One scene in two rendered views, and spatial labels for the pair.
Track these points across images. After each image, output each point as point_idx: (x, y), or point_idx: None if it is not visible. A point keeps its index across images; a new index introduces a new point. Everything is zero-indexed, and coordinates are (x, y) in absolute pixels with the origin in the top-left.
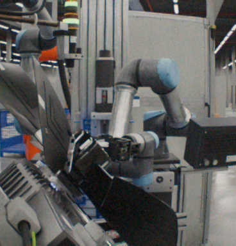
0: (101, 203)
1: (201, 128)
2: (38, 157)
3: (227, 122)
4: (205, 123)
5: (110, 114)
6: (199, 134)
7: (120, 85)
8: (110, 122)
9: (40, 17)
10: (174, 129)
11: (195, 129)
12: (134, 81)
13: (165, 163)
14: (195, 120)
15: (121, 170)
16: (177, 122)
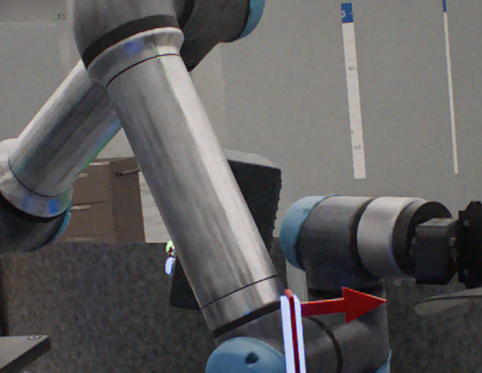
0: None
1: (280, 175)
2: None
3: (245, 155)
4: (252, 161)
5: None
6: (275, 194)
7: (169, 30)
8: (201, 189)
9: None
10: (32, 226)
11: (244, 186)
12: (176, 14)
13: (30, 362)
14: (228, 158)
15: (344, 361)
16: (61, 193)
